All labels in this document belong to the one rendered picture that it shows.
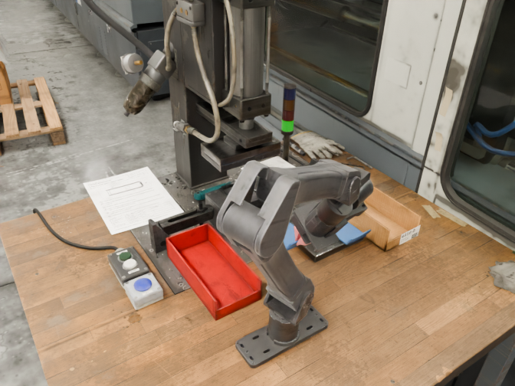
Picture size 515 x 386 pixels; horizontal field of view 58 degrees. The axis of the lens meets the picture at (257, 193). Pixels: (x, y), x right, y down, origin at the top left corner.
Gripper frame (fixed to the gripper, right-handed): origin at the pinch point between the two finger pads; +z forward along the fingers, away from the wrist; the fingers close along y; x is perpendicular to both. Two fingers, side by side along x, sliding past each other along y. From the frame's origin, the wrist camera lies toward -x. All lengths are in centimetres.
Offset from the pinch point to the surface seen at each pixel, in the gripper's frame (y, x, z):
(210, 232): 14.8, 11.4, 16.5
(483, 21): 25, -56, -36
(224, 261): 6.2, 12.1, 15.6
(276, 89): 81, -70, 58
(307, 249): -0.8, -7.0, 8.9
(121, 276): 12.6, 36.0, 17.4
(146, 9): 264, -104, 178
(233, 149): 28.1, 2.7, 0.9
